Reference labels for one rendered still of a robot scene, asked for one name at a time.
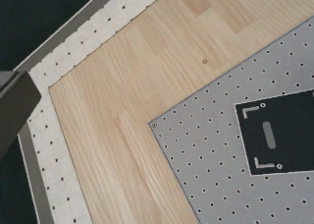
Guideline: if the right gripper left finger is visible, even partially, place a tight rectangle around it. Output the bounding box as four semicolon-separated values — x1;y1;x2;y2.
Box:
0;71;42;160

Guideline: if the grey perforated base plate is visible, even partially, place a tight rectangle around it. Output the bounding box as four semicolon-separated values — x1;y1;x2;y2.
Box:
147;15;314;224

